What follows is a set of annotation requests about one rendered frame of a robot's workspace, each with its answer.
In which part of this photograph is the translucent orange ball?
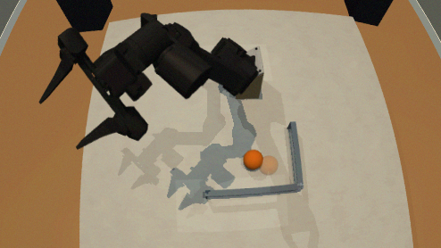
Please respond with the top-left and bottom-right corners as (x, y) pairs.
(259, 155), (279, 176)

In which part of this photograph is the orange-brown ball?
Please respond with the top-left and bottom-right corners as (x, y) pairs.
(244, 150), (263, 169)

